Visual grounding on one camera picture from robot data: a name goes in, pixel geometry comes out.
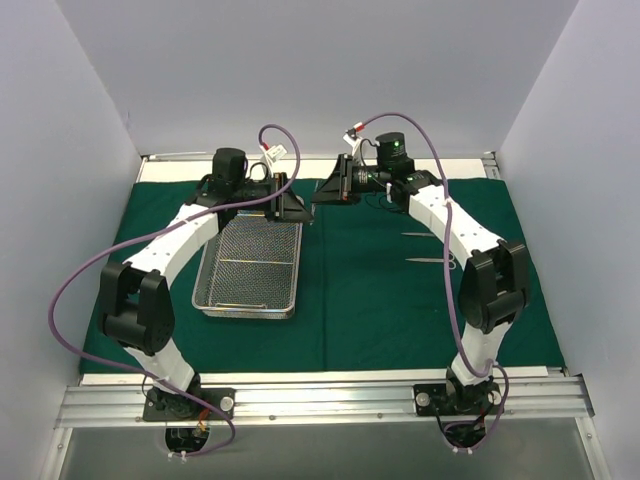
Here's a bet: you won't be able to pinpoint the metal mesh instrument tray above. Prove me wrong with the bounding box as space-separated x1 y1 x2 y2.
192 211 303 320

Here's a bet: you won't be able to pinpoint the steel surgical forceps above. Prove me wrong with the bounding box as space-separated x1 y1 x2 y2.
401 232 435 238

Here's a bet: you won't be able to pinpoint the green surgical drape cloth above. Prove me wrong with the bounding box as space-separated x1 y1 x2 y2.
112 178 566 373

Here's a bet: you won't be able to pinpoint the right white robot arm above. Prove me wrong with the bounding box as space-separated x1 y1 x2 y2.
312 132 530 413

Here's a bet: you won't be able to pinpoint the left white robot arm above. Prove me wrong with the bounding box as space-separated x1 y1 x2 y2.
99 147 313 419

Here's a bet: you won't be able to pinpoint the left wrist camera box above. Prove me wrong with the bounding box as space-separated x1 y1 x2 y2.
263 144 288 163

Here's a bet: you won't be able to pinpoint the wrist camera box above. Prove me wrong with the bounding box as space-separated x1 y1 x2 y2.
263 144 288 163
343 122 364 156

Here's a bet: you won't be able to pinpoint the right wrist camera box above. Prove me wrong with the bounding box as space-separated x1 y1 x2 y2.
343 122 364 156

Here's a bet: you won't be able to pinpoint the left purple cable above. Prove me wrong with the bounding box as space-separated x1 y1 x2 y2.
48 123 302 455

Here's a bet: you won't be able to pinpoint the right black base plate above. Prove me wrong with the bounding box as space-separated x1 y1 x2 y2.
412 381 502 417

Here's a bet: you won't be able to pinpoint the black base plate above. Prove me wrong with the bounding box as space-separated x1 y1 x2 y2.
412 381 502 417
142 387 236 422

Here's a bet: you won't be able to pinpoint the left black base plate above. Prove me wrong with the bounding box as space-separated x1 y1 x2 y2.
142 387 236 422

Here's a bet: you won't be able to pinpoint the aluminium front rail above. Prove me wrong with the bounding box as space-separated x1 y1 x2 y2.
56 366 594 428

